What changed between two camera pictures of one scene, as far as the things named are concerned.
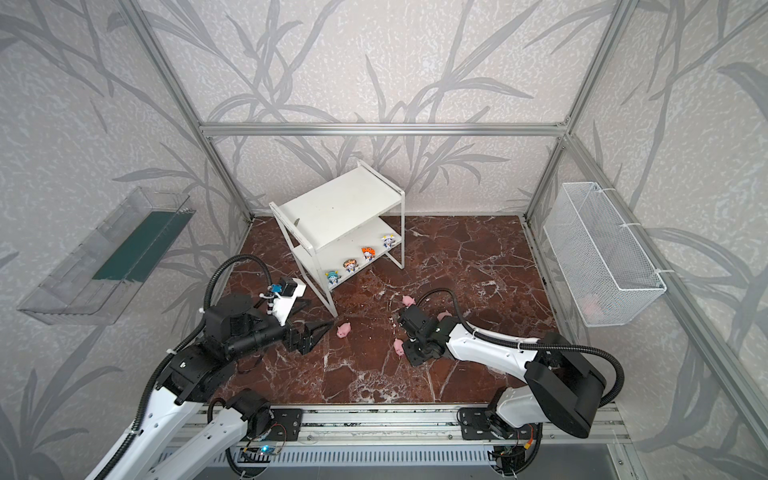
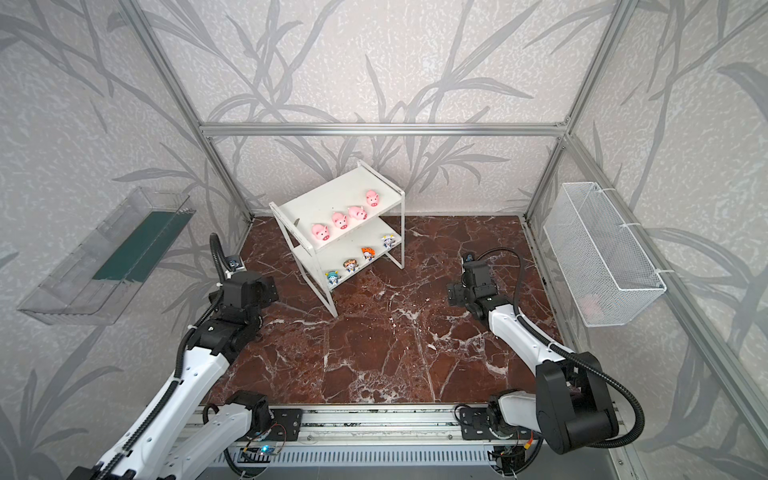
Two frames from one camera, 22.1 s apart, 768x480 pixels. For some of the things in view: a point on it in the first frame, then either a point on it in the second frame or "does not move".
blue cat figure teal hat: x=333 y=277 does not move
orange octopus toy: x=368 y=253 does not move
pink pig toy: x=443 y=314 to x=372 y=198
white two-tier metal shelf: x=341 y=223 does not move
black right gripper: x=417 y=335 to x=459 y=294
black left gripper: x=294 y=337 to x=264 y=289
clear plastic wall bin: x=97 y=279 does not move
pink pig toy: x=398 y=346 to x=321 y=232
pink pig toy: x=343 y=330 to x=340 y=220
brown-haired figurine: x=350 y=264 does not move
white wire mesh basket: x=608 y=273 does not move
